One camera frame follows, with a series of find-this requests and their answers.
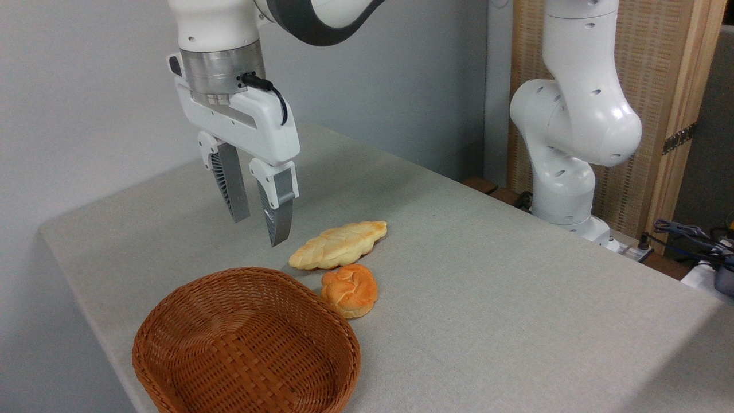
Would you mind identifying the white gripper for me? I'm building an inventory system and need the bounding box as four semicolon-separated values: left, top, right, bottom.
174;77;301;248

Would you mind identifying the round golden bread roll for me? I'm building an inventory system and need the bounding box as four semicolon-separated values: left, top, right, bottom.
321;264;379;320

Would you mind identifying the long pale scored bread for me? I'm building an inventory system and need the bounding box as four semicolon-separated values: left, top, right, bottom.
288;221;388;271

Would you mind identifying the brown woven wicker basket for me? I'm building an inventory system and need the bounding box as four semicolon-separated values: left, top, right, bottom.
132;267;362;413

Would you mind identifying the wooden woven screen panel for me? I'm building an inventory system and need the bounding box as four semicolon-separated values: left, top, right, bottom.
507;0;728;254

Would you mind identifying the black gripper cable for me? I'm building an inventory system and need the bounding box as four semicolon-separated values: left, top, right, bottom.
241;72;289;126

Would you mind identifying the metal hinge bracket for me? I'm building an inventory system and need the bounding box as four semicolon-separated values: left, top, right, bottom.
662;122;698;156

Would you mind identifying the blue grey cable bundle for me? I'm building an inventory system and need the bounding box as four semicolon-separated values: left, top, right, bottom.
653;219;734;262

